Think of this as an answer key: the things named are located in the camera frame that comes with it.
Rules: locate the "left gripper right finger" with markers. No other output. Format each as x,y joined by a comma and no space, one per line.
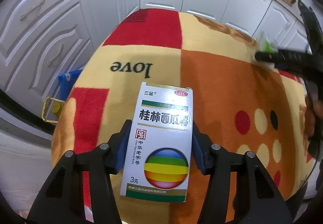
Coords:
257,198

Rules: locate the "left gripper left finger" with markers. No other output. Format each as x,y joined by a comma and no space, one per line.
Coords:
61,200

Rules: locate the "green white tissue pack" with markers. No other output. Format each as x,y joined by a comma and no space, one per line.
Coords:
268,45

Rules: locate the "white rainbow medicine box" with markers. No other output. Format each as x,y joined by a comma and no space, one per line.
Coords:
158,155

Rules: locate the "white kitchen cabinets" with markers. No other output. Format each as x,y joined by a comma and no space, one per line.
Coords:
41,39

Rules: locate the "person's right hand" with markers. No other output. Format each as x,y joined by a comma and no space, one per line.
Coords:
313,114

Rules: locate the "red orange yellow blanket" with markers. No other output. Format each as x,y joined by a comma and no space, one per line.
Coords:
241,105

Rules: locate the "blue folding stool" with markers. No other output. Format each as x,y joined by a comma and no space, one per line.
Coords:
66,82

